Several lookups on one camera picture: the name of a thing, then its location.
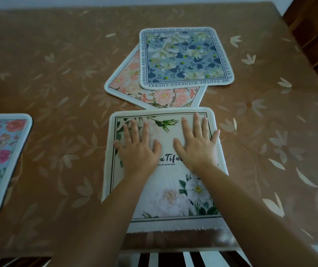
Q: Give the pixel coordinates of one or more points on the person's right hand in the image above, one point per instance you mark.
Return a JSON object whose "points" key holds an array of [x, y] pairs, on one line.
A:
{"points": [[199, 151]]}

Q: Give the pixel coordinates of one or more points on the person's left hand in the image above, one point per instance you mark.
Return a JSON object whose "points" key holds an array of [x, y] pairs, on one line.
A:
{"points": [[138, 154]]}

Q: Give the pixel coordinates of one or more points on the person's left thumb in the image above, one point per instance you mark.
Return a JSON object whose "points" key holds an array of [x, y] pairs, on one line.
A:
{"points": [[157, 149]]}

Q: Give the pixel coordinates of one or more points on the person's left middle finger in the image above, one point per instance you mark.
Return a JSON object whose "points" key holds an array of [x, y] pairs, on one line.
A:
{"points": [[135, 132]]}

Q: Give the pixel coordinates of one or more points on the person's right little finger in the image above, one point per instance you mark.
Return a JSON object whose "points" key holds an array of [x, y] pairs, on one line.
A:
{"points": [[215, 139]]}

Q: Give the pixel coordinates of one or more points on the person's right middle finger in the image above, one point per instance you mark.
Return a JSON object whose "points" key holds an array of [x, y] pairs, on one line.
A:
{"points": [[197, 125]]}

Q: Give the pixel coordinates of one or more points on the person's right thumb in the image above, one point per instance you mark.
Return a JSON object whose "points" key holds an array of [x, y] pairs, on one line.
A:
{"points": [[179, 147]]}

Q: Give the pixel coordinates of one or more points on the person's left little finger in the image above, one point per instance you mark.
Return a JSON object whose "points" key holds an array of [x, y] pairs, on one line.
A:
{"points": [[119, 145]]}

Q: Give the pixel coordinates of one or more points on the white floral cloth with lettering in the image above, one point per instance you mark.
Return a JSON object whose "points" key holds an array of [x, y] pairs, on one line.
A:
{"points": [[164, 130]]}

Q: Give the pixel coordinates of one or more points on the person's right forearm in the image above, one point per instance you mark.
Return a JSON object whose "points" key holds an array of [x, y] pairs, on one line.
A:
{"points": [[256, 216]]}

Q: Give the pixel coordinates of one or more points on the person's left forearm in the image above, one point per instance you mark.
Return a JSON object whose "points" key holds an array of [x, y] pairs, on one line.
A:
{"points": [[106, 219]]}

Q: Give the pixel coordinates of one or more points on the peach floral cloth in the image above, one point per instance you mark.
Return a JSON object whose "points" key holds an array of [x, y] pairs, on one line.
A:
{"points": [[125, 77]]}

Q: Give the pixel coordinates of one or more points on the blue floral cloth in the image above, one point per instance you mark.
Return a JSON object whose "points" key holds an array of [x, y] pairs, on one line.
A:
{"points": [[185, 56]]}

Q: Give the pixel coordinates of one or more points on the brown leaf-patterned table cover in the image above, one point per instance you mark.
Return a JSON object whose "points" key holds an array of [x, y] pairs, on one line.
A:
{"points": [[50, 80]]}

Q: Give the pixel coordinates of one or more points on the black white striped clothing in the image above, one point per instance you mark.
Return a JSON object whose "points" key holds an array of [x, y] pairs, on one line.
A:
{"points": [[170, 260]]}

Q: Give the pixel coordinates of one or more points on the pink rose floral cloth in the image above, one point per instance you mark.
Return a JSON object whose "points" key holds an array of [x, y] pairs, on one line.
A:
{"points": [[0, 164]]}

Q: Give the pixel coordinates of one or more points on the brown wooden furniture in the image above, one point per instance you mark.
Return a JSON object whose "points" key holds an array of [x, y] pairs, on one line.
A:
{"points": [[312, 30]]}

